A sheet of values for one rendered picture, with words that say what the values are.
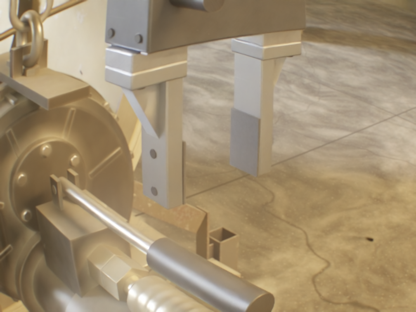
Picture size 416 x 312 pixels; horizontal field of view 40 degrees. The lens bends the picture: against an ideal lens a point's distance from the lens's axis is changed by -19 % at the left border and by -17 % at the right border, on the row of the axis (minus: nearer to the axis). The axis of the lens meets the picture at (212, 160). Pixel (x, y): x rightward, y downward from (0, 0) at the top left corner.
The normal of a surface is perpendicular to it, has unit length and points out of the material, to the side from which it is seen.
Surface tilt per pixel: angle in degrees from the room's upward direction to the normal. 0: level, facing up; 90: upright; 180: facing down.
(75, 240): 90
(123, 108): 90
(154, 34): 90
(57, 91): 0
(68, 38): 80
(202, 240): 90
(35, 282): 67
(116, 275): 30
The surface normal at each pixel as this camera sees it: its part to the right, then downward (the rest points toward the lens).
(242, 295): -0.34, -0.70
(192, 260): -0.12, -0.87
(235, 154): -0.75, 0.26
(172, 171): 0.65, 0.32
